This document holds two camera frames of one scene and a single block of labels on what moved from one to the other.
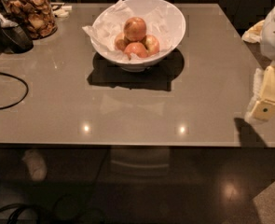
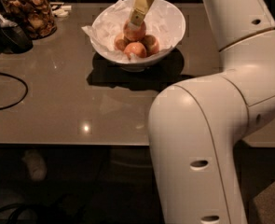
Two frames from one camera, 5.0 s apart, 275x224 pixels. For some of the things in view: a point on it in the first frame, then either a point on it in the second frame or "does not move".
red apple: x=136 y=48 does not move
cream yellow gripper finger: x=273 y=91 → x=142 y=2
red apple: x=134 y=29 does not move
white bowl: x=137 y=33 does not move
